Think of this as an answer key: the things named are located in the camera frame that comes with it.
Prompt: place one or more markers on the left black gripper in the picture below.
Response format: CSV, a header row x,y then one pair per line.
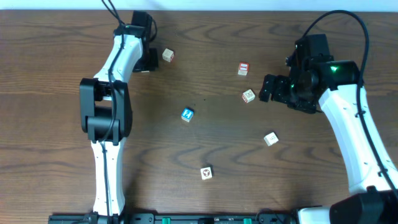
x,y
150,62

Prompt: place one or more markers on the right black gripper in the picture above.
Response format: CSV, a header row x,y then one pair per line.
x,y
278,91

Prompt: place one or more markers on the red letter I block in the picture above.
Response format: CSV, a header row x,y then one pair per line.
x,y
243,69

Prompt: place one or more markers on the blue number 2 block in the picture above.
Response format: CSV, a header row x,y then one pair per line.
x,y
187,114

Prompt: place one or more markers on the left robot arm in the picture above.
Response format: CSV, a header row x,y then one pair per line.
x,y
106,113

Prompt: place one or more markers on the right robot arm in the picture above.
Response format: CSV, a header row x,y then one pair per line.
x,y
372,176

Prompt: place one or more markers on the cream block top centre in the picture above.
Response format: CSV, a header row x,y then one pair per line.
x,y
168,55

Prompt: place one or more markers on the cream block with red side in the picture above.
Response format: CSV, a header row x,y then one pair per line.
x,y
248,96

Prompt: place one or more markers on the cream block right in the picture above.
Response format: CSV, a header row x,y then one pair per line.
x,y
271,138

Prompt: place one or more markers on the cream block red symbol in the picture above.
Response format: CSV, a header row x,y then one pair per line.
x,y
206,173

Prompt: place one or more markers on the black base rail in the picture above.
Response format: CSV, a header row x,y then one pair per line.
x,y
149,218

